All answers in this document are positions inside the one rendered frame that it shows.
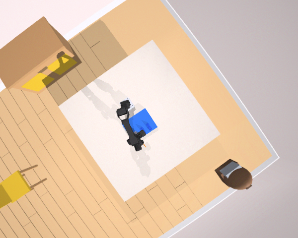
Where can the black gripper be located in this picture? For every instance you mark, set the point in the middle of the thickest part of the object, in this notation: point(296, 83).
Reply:
point(139, 134)

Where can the blue flat platform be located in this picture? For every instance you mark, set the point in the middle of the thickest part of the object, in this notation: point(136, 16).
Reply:
point(142, 120)

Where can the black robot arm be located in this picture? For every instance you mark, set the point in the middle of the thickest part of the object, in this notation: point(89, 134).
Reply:
point(133, 138)

